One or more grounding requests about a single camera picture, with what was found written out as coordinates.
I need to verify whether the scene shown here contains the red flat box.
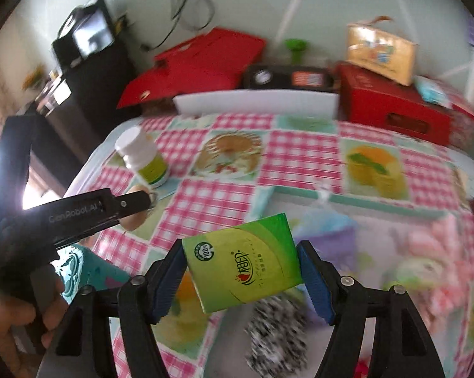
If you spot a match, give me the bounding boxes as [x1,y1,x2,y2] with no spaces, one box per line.
[116,67,238,110]
[154,27,267,87]

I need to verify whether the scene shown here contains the leopard print scrunchie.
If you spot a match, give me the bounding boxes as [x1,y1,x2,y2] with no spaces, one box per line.
[245,295,311,378]

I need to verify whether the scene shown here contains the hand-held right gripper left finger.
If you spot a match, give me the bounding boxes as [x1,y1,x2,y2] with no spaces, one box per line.
[55,238,188,378]

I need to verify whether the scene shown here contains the red patterned box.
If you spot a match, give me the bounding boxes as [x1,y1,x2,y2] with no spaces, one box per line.
[437,83,474,148]

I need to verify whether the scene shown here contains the teal plastic case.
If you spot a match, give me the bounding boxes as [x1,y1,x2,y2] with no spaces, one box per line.
[56,244,132,305]

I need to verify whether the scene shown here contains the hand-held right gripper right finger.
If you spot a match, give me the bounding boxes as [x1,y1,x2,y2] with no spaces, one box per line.
[296,239,446,378]

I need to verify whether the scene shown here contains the black cable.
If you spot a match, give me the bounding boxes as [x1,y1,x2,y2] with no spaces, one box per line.
[140,0,214,52]

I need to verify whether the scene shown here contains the red box with cutout handle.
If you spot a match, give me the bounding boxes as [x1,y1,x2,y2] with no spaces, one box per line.
[336,63,452,146]

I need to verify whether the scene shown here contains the black cabinet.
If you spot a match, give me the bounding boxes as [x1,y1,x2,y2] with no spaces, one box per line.
[9,43,137,190]

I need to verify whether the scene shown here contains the yellow flowers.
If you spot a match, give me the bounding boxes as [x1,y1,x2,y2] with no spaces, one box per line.
[22,69,45,89]

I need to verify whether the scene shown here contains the white chair back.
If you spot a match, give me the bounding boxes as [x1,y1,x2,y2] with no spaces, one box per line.
[173,90,339,119]

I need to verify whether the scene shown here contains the beige powder puff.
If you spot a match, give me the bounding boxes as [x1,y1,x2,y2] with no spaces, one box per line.
[123,185,152,232]

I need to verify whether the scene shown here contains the round green white pad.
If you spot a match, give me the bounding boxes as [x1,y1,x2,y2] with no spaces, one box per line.
[392,258,432,286]

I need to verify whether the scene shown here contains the white pill bottle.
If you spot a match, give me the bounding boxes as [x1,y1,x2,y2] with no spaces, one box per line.
[114,127,171,187]

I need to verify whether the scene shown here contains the purple picture card packet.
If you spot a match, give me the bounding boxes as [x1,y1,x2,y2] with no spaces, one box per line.
[300,228,358,269]

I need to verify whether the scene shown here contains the green tissue pack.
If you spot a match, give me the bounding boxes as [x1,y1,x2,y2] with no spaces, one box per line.
[182,213,304,313]

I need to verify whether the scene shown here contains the green plastic knob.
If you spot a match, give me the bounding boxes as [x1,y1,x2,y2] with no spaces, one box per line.
[284,38,306,66]

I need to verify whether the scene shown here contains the blue mask pack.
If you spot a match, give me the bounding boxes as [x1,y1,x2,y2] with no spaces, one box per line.
[414,77,452,107]

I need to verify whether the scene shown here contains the pink fluffy towel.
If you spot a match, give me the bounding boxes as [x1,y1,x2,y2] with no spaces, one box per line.
[398,220,474,324]

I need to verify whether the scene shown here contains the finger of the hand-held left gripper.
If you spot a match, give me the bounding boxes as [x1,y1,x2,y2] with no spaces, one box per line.
[110,190,153,220]

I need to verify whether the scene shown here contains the black box with label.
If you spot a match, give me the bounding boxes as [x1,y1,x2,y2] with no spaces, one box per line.
[243,65,338,91]

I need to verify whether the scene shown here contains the black monitor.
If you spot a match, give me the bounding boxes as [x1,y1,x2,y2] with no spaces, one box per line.
[52,0,114,72]

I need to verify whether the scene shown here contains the person's left hand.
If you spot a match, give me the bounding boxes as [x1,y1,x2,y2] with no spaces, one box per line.
[0,273,67,364]

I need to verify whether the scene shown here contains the blue face mask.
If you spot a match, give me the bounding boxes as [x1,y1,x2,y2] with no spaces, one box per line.
[298,205,359,245]

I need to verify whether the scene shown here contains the tan gift box with handle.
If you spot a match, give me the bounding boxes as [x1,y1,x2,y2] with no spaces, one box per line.
[346,16,416,86]

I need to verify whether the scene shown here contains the white tray with teal rim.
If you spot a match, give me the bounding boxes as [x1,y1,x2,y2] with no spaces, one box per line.
[206,187,474,378]

